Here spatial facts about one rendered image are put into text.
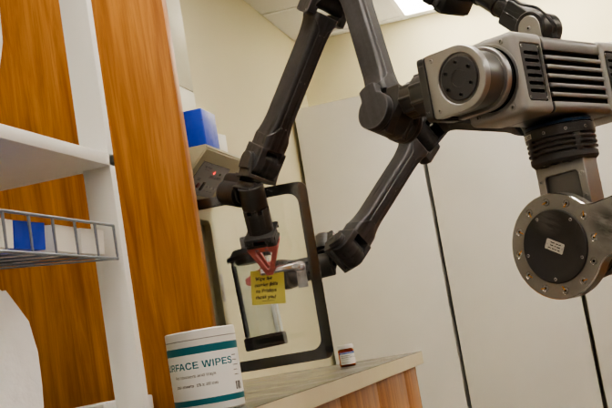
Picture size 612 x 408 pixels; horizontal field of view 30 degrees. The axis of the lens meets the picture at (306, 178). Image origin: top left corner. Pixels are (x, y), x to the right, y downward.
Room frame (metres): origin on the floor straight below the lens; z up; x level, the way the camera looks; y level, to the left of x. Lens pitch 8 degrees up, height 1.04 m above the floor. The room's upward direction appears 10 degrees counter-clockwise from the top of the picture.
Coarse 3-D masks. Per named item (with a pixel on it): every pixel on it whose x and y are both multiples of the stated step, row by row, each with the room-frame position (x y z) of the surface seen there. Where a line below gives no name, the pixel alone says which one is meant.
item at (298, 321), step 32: (288, 192) 2.54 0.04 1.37; (224, 224) 2.56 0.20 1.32; (288, 224) 2.54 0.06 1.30; (224, 256) 2.56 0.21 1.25; (288, 256) 2.54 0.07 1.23; (224, 288) 2.56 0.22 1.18; (288, 288) 2.55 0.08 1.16; (320, 288) 2.54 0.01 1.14; (224, 320) 2.57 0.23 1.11; (256, 320) 2.56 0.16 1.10; (288, 320) 2.55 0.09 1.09; (320, 320) 2.54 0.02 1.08; (256, 352) 2.56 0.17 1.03; (288, 352) 2.55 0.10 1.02; (320, 352) 2.54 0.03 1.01
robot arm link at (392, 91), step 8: (392, 88) 2.13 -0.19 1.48; (392, 96) 2.13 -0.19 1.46; (400, 112) 2.12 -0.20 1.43; (392, 120) 2.12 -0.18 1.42; (400, 120) 2.13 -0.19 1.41; (408, 120) 2.15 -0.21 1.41; (384, 128) 2.13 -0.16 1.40; (392, 128) 2.13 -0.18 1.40; (400, 128) 2.15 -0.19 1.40; (408, 128) 2.15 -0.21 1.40; (384, 136) 2.16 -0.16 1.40; (392, 136) 2.16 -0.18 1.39; (400, 136) 2.16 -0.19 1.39
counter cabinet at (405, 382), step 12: (408, 372) 3.69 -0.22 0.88; (372, 384) 3.12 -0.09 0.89; (384, 384) 3.28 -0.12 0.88; (396, 384) 3.46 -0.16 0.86; (408, 384) 3.65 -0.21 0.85; (348, 396) 2.82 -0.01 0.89; (360, 396) 2.95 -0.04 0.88; (372, 396) 3.10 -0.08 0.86; (384, 396) 3.25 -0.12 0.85; (396, 396) 3.42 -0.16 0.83; (408, 396) 3.61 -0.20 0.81; (420, 396) 3.83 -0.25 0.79
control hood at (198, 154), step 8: (192, 152) 2.56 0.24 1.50; (200, 152) 2.55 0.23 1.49; (208, 152) 2.57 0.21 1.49; (216, 152) 2.62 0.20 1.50; (224, 152) 2.67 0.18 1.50; (192, 160) 2.56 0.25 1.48; (200, 160) 2.57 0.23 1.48; (208, 160) 2.61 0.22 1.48; (216, 160) 2.65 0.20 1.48; (224, 160) 2.70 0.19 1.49; (232, 160) 2.75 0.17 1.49; (192, 168) 2.56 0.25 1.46; (232, 168) 2.78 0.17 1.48
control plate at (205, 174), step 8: (200, 168) 2.60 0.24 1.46; (208, 168) 2.64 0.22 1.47; (216, 168) 2.68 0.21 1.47; (224, 168) 2.73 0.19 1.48; (200, 176) 2.63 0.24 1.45; (208, 176) 2.67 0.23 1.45; (216, 176) 2.71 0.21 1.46; (200, 184) 2.66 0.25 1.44; (208, 184) 2.70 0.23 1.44; (216, 184) 2.75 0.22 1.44; (200, 192) 2.70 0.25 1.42; (208, 192) 2.74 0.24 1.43
